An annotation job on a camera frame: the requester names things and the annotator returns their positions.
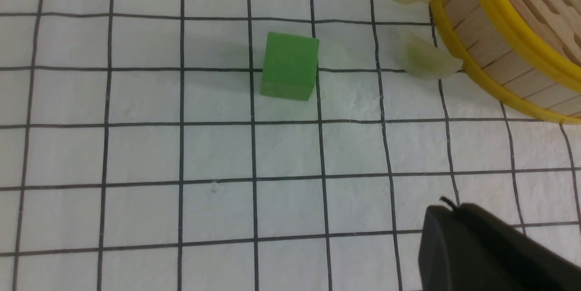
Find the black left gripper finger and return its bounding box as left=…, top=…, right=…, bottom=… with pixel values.
left=419, top=197, right=581, bottom=291

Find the bamboo steamer tray yellow rim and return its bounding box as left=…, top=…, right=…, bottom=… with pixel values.
left=430, top=0, right=581, bottom=125

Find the green cube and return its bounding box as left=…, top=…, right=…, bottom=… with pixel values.
left=260, top=32, right=320, bottom=101

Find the white black grid tablecloth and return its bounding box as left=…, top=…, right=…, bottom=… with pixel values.
left=0, top=0, right=581, bottom=291

